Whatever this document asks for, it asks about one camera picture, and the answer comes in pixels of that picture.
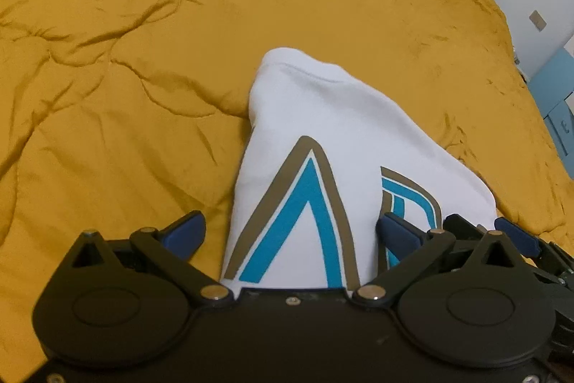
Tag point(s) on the white printed sweatshirt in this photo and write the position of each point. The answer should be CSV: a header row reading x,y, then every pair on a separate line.
x,y
327,157

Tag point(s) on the mustard yellow quilt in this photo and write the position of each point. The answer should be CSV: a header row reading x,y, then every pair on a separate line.
x,y
117,114

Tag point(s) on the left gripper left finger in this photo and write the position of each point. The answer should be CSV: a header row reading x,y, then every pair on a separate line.
x,y
170,251

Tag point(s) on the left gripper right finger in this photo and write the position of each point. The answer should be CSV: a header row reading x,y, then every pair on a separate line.
x,y
406,255

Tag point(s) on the beige wall switch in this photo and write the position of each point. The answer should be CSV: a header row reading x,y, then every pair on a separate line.
x,y
537,20

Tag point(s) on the blue white wardrobe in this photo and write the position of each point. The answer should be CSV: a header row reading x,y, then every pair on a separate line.
x,y
552,89

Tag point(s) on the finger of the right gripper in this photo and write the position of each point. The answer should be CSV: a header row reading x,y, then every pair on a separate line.
x,y
462,229
527,244

